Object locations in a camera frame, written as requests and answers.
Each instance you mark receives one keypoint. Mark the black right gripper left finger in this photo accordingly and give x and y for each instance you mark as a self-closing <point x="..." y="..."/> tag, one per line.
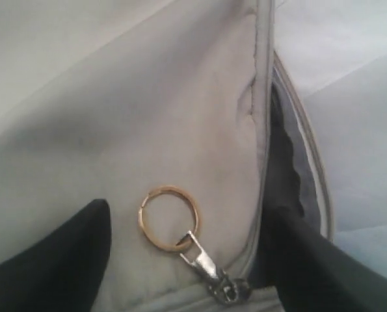
<point x="63" y="271"/>

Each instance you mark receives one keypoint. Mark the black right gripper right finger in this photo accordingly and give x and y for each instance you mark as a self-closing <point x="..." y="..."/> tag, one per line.
<point x="308" y="272"/>

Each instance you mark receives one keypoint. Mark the cream fabric duffel bag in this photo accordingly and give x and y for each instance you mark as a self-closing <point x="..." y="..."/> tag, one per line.
<point x="174" y="113"/>

